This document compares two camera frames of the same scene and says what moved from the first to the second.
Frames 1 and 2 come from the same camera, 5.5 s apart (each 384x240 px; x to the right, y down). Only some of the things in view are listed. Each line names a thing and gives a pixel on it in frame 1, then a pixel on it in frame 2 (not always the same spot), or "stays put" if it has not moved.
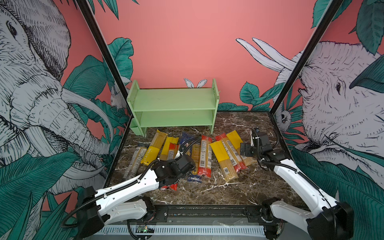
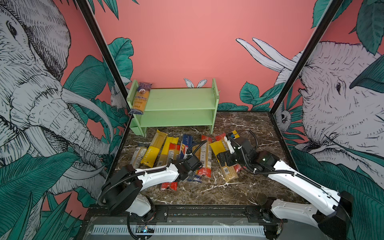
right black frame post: [328, 16] stays put
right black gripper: [248, 146] → [228, 156]
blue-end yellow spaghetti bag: [195, 155] stays put
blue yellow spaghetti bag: [185, 136] → [141, 101]
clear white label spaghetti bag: [134, 163] stays put
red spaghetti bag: [205, 156] stays put
